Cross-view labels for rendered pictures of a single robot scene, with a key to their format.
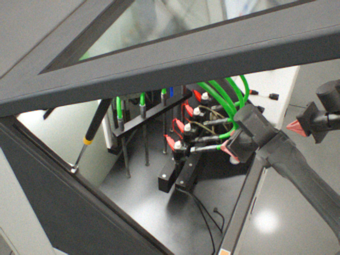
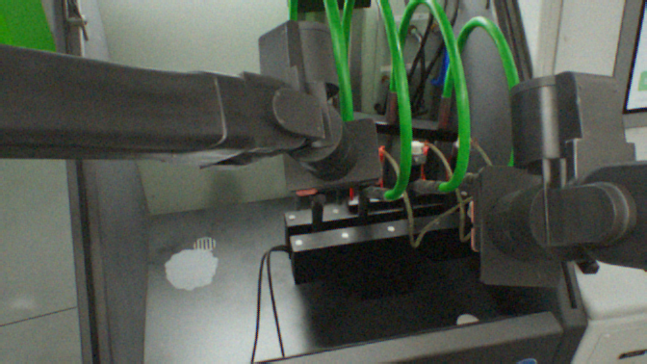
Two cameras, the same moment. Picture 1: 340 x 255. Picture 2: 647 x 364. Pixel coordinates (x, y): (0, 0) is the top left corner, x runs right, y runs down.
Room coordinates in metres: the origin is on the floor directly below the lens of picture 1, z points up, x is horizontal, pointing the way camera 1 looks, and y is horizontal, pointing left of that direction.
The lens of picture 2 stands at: (0.37, -0.58, 1.59)
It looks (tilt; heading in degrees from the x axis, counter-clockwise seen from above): 37 degrees down; 53
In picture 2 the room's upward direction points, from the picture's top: straight up
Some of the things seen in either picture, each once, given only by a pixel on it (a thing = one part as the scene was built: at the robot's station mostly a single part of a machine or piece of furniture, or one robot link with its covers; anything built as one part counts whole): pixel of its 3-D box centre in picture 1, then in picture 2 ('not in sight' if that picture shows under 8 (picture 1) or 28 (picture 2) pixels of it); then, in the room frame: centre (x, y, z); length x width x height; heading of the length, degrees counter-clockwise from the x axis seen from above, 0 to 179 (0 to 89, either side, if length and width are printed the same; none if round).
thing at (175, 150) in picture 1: (180, 167); (319, 218); (0.78, -0.04, 1.01); 0.05 x 0.03 x 0.21; 65
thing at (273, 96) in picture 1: (263, 94); not in sight; (1.14, -0.38, 0.99); 0.12 x 0.02 x 0.02; 72
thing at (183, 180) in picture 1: (189, 158); (381, 247); (0.89, -0.08, 0.91); 0.34 x 0.10 x 0.15; 155
